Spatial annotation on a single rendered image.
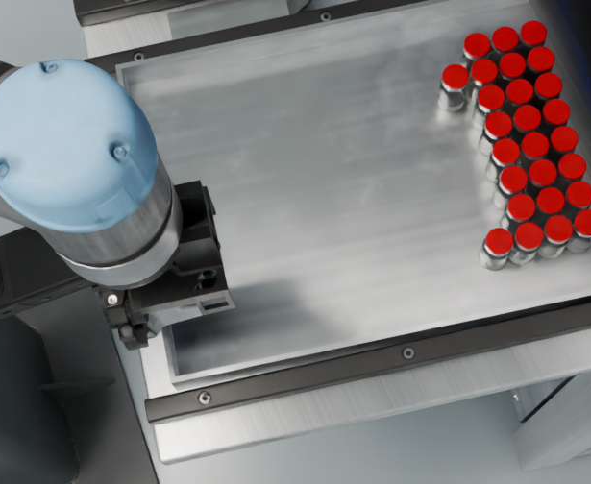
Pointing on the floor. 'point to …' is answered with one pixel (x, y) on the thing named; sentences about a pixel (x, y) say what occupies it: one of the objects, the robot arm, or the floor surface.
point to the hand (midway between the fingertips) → (143, 309)
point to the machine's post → (570, 421)
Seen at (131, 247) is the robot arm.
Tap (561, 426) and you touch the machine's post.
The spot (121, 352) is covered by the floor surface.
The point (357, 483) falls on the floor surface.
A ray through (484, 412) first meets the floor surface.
